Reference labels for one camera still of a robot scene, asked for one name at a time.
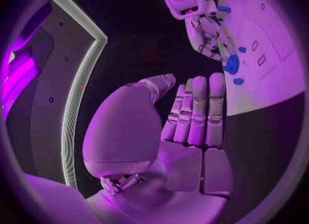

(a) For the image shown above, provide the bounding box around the blue gear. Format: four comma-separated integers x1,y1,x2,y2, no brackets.
222,55,241,75

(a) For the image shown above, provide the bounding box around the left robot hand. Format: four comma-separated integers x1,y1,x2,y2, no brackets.
81,72,234,224

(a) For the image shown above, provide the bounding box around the white task board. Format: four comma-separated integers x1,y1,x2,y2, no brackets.
217,0,307,117

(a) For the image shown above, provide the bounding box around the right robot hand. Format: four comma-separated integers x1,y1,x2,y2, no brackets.
184,14,239,63

